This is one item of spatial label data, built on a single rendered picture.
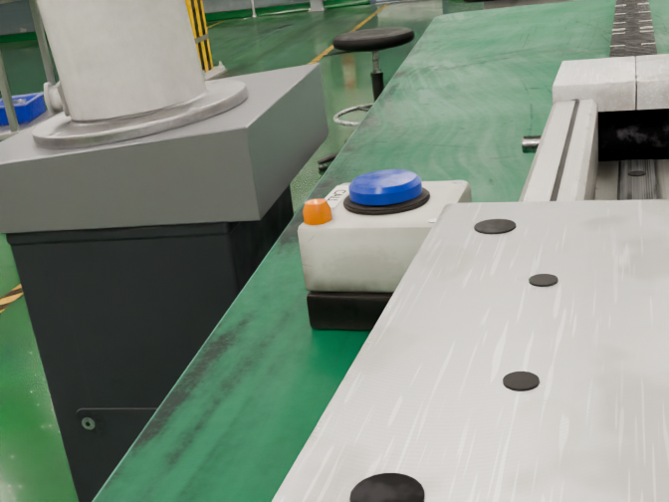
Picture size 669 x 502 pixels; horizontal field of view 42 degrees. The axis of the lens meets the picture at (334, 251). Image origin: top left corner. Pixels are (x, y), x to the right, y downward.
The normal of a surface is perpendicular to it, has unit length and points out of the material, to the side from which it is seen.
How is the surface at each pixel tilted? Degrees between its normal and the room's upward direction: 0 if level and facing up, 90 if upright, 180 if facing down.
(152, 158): 90
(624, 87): 90
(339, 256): 90
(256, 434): 0
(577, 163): 0
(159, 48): 87
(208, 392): 0
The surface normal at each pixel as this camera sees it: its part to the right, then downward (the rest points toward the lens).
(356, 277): -0.30, 0.36
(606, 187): -0.11, -0.93
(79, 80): -0.51, 0.39
